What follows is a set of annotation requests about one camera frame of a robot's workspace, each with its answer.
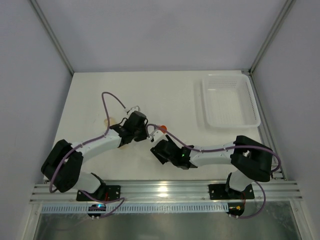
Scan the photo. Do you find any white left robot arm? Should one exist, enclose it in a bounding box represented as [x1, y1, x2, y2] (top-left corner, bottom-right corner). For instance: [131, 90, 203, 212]
[41, 110, 148, 201]

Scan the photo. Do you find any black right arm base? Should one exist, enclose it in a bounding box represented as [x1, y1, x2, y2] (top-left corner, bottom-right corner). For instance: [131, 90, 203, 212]
[208, 177, 255, 200]

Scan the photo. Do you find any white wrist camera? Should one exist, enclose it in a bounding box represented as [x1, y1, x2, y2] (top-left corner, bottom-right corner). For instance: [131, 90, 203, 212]
[147, 129, 165, 144]
[124, 105, 141, 115]

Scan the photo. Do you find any slotted white cable duct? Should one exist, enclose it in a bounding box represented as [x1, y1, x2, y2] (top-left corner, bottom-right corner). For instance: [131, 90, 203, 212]
[40, 202, 229, 214]

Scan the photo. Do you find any right aluminium frame post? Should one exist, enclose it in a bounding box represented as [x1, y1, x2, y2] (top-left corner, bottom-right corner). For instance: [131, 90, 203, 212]
[249, 0, 296, 76]

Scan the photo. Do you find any left aluminium frame post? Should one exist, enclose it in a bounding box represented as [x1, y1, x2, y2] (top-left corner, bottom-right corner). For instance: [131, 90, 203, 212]
[28, 0, 75, 76]

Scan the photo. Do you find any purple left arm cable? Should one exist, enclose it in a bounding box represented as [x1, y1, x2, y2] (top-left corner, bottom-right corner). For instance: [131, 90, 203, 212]
[48, 91, 131, 226]

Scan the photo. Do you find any beige utensil case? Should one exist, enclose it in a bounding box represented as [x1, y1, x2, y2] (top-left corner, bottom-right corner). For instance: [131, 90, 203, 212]
[103, 117, 128, 150]

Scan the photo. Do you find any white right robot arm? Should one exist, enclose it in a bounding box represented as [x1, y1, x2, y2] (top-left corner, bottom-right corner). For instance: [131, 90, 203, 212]
[150, 135, 273, 199]

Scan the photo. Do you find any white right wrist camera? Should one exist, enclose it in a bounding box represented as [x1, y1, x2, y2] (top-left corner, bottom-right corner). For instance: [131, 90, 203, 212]
[147, 129, 165, 144]

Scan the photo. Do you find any orange plastic spoon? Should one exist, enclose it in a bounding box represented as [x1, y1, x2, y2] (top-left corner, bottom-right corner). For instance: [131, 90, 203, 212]
[160, 125, 167, 133]

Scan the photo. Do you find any aluminium frame post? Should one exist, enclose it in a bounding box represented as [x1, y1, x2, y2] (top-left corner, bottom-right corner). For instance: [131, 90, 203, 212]
[28, 0, 75, 76]
[249, 0, 296, 76]

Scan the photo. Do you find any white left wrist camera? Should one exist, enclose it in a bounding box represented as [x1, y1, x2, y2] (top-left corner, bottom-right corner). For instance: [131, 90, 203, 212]
[124, 105, 141, 115]

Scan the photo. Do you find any aluminium front rail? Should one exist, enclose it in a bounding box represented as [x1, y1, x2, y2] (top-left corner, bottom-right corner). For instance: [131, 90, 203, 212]
[29, 179, 303, 204]

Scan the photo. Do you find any white perforated plastic basket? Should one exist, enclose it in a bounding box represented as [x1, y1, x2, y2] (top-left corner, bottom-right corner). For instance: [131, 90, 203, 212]
[201, 73, 261, 129]

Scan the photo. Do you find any white paper napkin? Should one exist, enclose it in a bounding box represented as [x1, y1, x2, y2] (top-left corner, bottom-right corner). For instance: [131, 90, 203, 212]
[129, 140, 154, 160]

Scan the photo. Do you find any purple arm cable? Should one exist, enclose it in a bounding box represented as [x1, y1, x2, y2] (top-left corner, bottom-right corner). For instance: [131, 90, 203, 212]
[48, 91, 131, 226]
[146, 123, 283, 220]

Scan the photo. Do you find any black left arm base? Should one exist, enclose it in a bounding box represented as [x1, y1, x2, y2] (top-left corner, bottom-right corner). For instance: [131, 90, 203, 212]
[76, 185, 121, 202]

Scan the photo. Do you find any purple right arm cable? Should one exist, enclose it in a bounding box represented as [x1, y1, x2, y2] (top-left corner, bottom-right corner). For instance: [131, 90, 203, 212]
[146, 123, 283, 220]

